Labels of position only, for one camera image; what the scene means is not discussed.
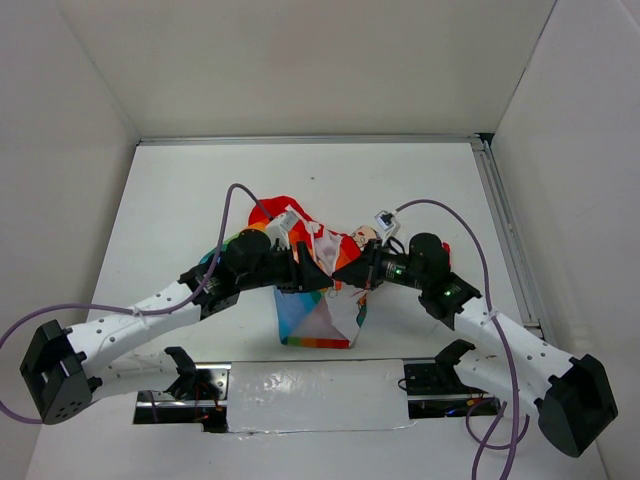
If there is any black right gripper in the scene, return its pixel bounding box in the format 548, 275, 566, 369
332, 238, 428, 290

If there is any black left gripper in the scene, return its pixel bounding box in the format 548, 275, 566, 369
237, 240, 334, 294

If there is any rainbow white children's jacket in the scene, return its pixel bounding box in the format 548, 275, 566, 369
197, 194, 453, 350

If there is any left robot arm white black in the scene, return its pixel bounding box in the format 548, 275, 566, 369
20, 229, 333, 425

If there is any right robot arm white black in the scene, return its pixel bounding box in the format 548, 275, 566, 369
333, 233, 618, 458

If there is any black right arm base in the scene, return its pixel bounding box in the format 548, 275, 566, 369
397, 340, 499, 419

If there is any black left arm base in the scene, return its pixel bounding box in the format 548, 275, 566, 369
133, 347, 231, 433

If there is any silver foil tape panel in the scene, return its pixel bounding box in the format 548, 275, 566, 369
227, 360, 412, 434

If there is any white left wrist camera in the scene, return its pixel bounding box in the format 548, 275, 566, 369
265, 211, 299, 250

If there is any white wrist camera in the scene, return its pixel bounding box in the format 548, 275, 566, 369
374, 210, 400, 245
265, 211, 299, 250

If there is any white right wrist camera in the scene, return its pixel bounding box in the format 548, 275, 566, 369
374, 210, 400, 245

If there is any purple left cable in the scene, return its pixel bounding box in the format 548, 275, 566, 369
0, 183, 275, 426

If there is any purple cable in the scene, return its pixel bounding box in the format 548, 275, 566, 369
392, 198, 531, 480
0, 183, 275, 426

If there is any aluminium frame rail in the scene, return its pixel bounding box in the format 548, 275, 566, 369
113, 136, 530, 361

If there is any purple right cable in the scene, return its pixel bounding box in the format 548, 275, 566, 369
392, 198, 531, 480

